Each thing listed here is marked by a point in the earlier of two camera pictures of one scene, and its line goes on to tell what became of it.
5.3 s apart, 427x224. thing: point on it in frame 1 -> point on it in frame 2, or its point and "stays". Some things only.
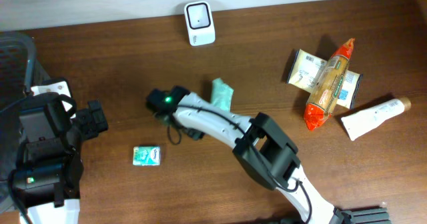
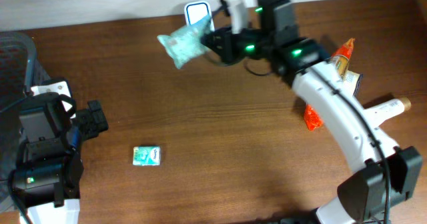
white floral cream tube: (358, 123) stays
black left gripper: (102, 121) stays
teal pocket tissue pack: (146, 155) stays
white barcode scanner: (199, 15) stays
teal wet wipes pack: (221, 95) -> (185, 43)
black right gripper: (155, 98) -> (225, 45)
